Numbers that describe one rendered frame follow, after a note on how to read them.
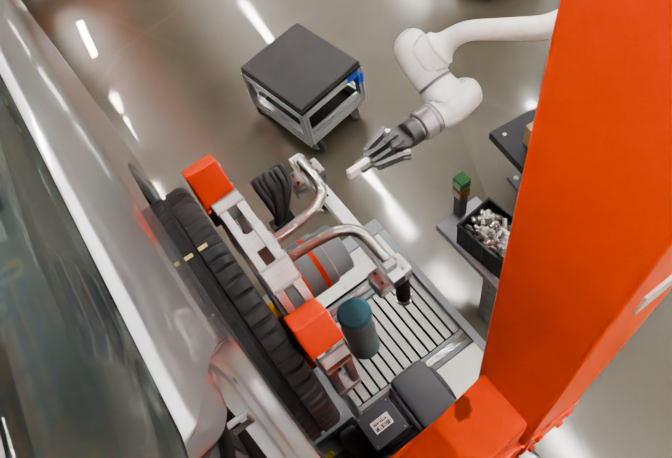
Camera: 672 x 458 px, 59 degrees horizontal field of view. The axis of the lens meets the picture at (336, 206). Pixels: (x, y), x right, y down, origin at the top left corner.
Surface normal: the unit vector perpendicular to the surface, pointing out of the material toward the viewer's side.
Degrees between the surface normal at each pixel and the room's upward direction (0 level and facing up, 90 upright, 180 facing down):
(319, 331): 45
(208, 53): 0
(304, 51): 0
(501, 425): 36
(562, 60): 90
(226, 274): 13
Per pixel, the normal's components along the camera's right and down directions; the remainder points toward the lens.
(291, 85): -0.15, -0.51
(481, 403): -0.59, -0.08
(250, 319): 0.15, -0.11
